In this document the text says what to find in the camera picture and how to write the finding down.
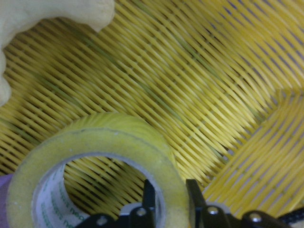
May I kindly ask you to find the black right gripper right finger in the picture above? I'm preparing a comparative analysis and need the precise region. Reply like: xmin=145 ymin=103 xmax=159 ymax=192
xmin=186 ymin=179 xmax=230 ymax=228

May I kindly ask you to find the pale yellow banana toy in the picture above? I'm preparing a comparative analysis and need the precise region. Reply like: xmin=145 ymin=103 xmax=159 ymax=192
xmin=0 ymin=0 xmax=115 ymax=106

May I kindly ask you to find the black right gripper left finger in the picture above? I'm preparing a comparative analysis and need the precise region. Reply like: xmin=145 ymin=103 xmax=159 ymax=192
xmin=129 ymin=180 xmax=156 ymax=228

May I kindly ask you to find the yellow plastic basket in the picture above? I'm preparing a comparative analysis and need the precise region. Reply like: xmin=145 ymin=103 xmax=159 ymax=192
xmin=0 ymin=0 xmax=304 ymax=216

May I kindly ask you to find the yellow tape roll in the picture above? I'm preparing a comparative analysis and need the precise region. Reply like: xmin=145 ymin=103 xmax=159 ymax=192
xmin=6 ymin=113 xmax=189 ymax=228

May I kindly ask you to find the purple foam block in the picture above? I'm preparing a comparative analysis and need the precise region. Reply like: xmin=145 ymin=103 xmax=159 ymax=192
xmin=0 ymin=174 xmax=13 ymax=228

